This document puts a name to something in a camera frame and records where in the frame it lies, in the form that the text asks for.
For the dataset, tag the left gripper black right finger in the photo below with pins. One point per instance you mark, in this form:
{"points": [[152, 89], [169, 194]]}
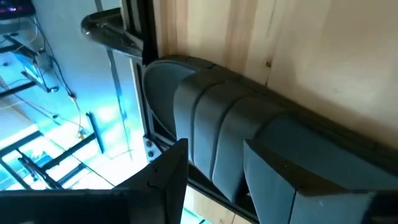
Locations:
{"points": [[280, 202]]}

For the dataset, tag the dark device with purple lights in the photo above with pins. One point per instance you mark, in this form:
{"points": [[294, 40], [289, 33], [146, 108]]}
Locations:
{"points": [[15, 7]]}

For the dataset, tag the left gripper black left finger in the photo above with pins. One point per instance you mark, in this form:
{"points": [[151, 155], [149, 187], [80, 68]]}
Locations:
{"points": [[140, 205]]}

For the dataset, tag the silver frame bracket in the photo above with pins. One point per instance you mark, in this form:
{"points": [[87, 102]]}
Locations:
{"points": [[150, 149]]}

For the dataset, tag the black rubber slide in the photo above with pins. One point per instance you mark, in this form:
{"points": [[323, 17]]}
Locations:
{"points": [[236, 124]]}

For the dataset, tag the black aluminium table frame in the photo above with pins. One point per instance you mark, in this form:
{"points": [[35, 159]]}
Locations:
{"points": [[149, 37]]}

